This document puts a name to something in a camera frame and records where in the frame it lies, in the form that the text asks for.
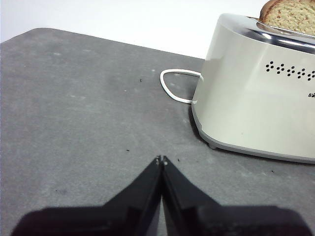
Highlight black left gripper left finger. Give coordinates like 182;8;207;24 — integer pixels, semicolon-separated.
9;155;163;236

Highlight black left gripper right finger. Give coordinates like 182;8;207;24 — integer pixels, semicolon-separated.
162;155;315;236

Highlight cream two-slot toaster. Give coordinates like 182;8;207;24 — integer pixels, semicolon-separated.
191;13;315;165

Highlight small toast bread slice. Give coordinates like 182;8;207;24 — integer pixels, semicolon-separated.
259;0;315;37

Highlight white toaster power cable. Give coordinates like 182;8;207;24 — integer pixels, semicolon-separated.
159;69;205;104

